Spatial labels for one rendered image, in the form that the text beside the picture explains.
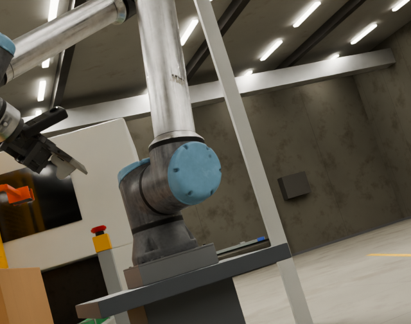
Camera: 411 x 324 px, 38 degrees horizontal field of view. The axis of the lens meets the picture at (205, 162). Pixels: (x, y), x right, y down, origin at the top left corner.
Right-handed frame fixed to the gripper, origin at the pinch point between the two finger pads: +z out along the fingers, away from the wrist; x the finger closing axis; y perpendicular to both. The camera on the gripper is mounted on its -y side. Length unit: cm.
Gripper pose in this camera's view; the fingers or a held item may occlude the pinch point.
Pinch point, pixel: (75, 164)
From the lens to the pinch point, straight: 153.5
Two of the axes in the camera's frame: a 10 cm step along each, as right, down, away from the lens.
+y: -5.4, 8.2, -1.6
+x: 6.2, 2.6, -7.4
